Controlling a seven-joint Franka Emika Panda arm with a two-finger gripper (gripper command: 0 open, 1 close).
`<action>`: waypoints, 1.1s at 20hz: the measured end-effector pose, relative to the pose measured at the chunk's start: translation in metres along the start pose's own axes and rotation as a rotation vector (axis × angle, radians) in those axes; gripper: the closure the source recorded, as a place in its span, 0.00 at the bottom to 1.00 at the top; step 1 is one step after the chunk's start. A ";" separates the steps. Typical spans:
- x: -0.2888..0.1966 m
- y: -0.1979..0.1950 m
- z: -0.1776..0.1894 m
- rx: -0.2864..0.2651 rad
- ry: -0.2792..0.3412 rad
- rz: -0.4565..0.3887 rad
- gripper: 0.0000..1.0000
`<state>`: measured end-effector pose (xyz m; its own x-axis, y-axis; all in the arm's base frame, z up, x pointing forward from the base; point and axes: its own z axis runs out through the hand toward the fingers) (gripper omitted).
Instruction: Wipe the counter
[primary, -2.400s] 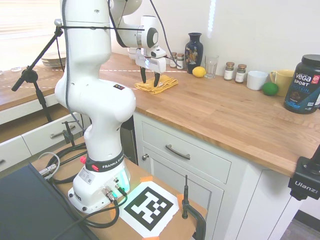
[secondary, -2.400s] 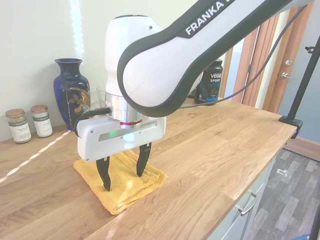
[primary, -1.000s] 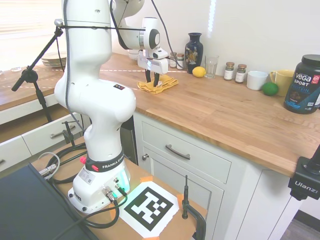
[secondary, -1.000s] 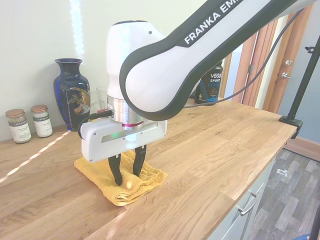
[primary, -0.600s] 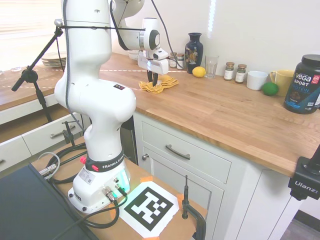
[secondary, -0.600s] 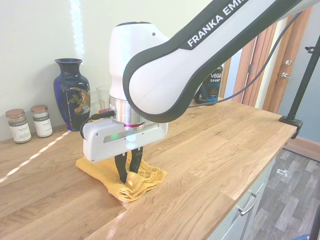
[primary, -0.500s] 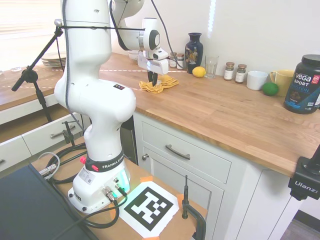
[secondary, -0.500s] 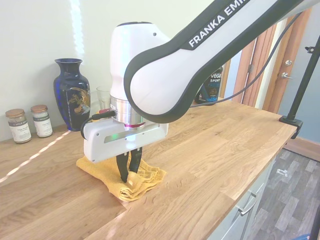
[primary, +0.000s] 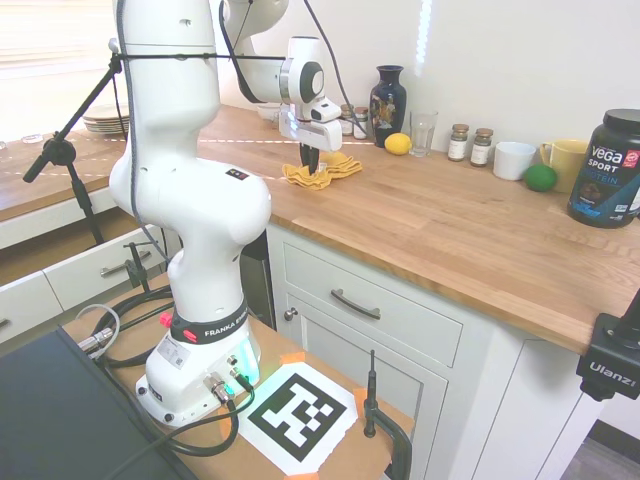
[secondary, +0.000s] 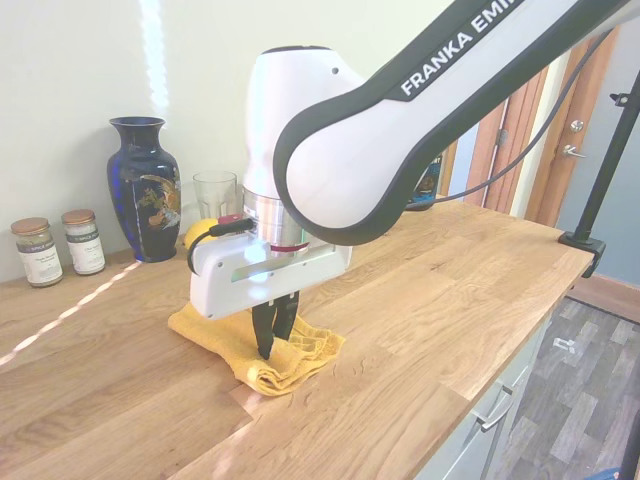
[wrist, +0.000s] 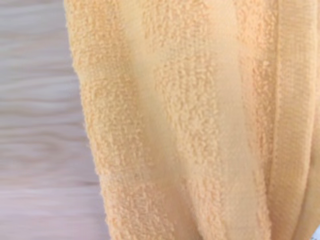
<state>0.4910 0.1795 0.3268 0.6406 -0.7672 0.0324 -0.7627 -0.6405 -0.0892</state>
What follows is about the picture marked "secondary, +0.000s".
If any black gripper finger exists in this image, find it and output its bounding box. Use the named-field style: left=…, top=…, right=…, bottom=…
left=251, top=302, right=277, bottom=361
left=273, top=292, right=301, bottom=342

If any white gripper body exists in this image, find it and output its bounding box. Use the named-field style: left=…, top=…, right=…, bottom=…
left=188, top=233, right=354, bottom=321

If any yellow cloth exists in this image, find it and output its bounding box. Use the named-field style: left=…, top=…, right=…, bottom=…
left=167, top=299, right=346, bottom=399

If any white cabinet under wooden counter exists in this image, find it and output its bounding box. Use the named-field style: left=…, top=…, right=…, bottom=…
left=419, top=279, right=556, bottom=480

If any yellow lemon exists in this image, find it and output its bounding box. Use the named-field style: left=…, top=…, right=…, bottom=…
left=180, top=218, right=221, bottom=250

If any clear drinking glass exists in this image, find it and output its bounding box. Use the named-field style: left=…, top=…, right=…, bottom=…
left=192, top=170, right=239, bottom=224

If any dark blue painted vase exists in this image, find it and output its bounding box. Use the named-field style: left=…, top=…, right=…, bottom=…
left=106, top=116, right=182, bottom=264

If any glass spice jar copper lid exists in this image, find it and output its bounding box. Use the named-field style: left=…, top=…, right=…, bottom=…
left=60, top=208, right=106, bottom=276
left=10, top=216, right=65, bottom=289

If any dark printed container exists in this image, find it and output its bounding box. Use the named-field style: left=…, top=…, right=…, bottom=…
left=407, top=152, right=445, bottom=211

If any wooden door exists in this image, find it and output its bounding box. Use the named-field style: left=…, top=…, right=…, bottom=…
left=522, top=27, right=622, bottom=229

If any gray wrist camera cable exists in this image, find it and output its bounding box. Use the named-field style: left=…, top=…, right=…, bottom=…
left=187, top=27, right=621, bottom=274

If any curved metal drawer handle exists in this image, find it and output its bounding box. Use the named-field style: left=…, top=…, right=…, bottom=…
left=474, top=387, right=516, bottom=432

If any black camera stand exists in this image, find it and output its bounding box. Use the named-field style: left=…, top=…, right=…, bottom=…
left=557, top=74, right=640, bottom=279

